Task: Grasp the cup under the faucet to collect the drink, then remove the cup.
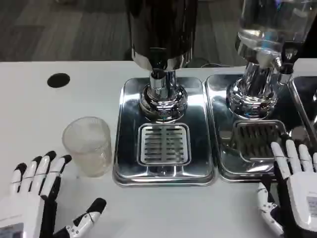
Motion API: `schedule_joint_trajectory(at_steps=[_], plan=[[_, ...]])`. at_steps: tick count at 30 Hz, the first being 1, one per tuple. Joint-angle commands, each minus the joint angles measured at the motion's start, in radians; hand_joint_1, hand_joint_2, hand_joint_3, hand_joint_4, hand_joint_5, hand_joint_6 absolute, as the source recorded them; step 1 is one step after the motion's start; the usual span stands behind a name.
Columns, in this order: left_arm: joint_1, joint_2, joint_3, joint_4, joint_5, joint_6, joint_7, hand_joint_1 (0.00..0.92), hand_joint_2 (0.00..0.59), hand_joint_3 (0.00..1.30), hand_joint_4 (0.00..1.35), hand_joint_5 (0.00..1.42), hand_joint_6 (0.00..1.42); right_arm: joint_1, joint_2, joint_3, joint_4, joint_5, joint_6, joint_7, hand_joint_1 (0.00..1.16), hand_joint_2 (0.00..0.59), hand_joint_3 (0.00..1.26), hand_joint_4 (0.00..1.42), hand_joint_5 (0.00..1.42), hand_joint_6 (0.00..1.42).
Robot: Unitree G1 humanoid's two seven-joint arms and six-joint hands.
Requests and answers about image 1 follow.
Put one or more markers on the steel drip grid, light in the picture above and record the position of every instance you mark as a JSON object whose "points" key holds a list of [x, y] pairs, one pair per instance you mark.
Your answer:
{"points": [[163, 143]]}

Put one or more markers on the steel tray under dark dispenser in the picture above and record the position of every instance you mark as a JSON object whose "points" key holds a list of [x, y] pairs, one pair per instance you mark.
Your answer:
{"points": [[128, 148]]}

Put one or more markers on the black tap of dark dispenser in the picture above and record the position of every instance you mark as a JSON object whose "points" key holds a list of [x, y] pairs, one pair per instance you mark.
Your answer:
{"points": [[157, 74]]}

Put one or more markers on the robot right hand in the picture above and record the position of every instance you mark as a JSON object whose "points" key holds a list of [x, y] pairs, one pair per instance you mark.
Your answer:
{"points": [[302, 193]]}

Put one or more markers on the black round counter grommet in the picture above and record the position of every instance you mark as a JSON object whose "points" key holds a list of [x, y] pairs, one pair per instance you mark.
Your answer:
{"points": [[58, 80]]}

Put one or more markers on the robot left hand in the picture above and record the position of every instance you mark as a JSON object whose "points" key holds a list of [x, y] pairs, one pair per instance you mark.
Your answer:
{"points": [[27, 205]]}

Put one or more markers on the clear ribbed glass cup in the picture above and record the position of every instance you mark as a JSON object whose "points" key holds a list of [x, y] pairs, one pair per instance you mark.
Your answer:
{"points": [[86, 148]]}

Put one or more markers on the steel drip grid, dark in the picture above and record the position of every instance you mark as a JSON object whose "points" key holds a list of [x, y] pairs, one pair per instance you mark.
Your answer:
{"points": [[255, 141]]}

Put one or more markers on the steel tray under clear dispenser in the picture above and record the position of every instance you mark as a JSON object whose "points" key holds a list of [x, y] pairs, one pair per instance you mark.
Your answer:
{"points": [[223, 111]]}

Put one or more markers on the dark drink dispenser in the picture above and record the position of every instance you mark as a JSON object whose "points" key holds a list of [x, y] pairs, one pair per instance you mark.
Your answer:
{"points": [[163, 24]]}

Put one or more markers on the steel tray, partly seen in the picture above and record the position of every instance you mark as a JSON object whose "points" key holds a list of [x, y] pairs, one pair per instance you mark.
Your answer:
{"points": [[304, 99]]}

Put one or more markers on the black tap of clear dispenser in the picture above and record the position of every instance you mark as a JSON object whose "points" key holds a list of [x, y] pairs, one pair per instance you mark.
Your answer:
{"points": [[288, 54]]}

